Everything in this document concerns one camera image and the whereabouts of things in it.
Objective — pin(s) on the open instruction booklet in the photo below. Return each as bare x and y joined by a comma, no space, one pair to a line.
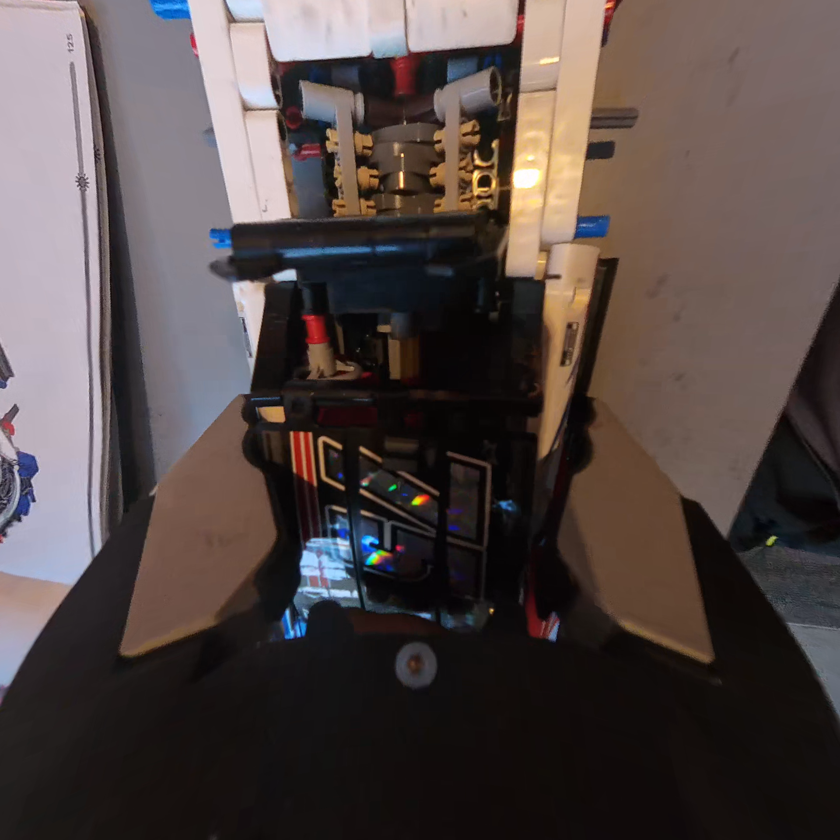
46,262

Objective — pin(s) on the toy brick race car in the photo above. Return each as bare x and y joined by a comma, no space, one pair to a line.
407,262

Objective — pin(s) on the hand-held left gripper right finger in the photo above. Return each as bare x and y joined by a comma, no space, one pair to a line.
636,544

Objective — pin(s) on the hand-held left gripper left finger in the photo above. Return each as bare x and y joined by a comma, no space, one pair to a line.
203,538

